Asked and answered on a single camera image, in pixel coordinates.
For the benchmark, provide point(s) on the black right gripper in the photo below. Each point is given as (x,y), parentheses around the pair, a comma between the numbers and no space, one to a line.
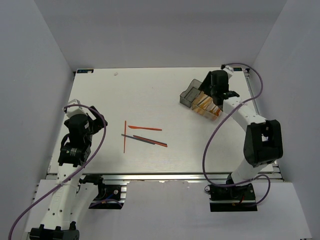
(203,87)

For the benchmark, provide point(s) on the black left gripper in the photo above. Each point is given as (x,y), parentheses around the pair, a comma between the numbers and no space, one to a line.
(97,123)

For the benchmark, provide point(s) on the orange chopstick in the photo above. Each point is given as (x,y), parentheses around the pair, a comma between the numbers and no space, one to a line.
(152,141)
(124,137)

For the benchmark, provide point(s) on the orange plastic knife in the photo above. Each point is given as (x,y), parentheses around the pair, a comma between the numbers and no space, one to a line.
(144,128)

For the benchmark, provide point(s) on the yellow plastic knife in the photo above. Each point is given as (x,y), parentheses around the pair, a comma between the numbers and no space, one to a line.
(200,102)

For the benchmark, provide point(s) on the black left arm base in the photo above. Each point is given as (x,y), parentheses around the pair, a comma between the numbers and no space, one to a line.
(108,195)

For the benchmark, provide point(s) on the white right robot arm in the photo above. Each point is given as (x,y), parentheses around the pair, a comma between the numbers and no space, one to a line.
(263,138)

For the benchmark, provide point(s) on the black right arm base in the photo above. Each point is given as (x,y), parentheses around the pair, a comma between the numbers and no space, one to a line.
(231,199)

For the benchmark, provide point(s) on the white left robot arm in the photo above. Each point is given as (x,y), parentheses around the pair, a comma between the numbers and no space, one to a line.
(72,194)

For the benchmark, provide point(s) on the blue corner label sticker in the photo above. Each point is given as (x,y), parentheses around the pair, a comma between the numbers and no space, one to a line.
(237,69)
(85,71)

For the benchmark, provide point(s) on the amber plastic container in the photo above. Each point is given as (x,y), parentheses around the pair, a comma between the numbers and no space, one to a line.
(199,110)

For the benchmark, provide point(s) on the clear plastic container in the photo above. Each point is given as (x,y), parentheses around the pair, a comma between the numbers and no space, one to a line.
(208,115)

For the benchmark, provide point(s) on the smoky grey plastic container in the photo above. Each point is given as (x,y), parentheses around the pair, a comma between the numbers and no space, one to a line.
(192,96)

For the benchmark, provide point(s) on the blue chopstick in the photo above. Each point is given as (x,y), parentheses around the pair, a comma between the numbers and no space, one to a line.
(150,140)
(141,140)

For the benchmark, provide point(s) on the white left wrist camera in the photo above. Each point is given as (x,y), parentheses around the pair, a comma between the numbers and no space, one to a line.
(74,109)

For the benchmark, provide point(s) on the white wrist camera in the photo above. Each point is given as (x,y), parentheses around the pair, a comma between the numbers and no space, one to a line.
(228,69)
(74,109)

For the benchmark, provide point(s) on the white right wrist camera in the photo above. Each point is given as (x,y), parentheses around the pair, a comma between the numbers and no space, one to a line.
(228,69)

